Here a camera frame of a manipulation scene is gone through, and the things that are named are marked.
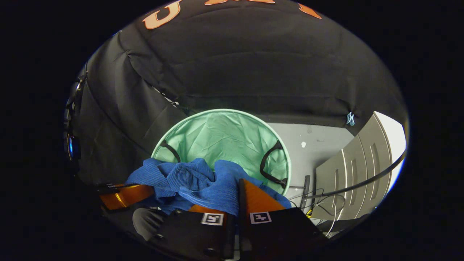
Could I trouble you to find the green laundry hamper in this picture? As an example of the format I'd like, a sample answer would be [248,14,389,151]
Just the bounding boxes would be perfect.
[150,109,292,196]

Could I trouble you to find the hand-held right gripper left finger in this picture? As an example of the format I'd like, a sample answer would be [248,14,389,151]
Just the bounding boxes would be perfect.
[158,204,235,260]

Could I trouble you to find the black backdrop cloth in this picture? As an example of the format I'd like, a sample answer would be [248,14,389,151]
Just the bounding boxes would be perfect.
[65,0,408,185]

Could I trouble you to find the white cable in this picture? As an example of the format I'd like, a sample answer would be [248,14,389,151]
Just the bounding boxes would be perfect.
[324,201,338,238]

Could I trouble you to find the thin black cable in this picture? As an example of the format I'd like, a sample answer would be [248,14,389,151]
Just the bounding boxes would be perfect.
[290,187,345,218]

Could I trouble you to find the blue corduroy jacket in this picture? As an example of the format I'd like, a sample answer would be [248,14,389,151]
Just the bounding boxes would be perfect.
[125,158,292,216]

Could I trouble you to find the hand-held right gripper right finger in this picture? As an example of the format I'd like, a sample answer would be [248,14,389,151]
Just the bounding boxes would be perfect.
[237,178,328,261]

